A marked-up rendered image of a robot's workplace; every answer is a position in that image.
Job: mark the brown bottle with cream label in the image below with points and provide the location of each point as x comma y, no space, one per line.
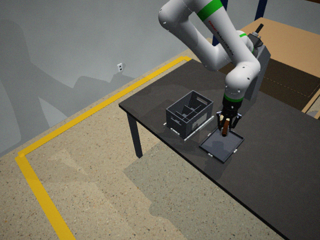
225,127

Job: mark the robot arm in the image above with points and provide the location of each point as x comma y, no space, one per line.
234,45

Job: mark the black crate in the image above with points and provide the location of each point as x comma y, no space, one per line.
188,113

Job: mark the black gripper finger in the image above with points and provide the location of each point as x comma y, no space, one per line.
238,117
218,113

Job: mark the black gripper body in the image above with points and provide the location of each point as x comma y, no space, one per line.
229,112

